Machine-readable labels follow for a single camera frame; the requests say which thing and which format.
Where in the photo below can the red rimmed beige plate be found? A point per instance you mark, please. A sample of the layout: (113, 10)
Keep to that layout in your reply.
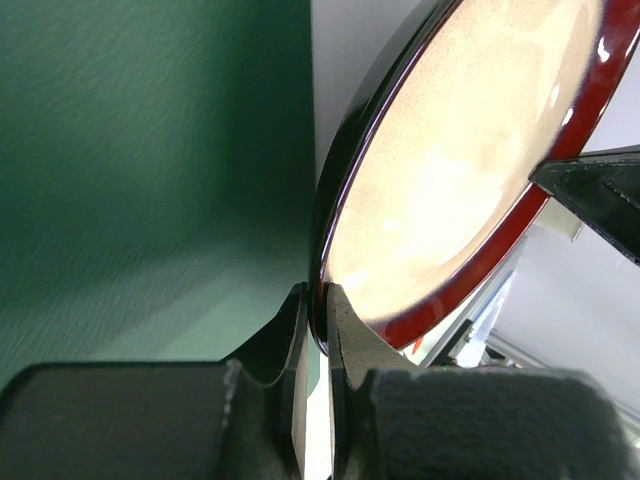
(426, 186)

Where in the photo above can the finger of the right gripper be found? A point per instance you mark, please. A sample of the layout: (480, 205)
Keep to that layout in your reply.
(602, 189)

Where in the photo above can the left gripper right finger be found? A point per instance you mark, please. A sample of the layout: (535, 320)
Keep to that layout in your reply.
(395, 420)

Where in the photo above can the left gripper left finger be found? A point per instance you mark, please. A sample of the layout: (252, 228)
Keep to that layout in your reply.
(241, 417)

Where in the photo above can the green placemat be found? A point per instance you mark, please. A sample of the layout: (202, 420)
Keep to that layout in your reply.
(157, 174)

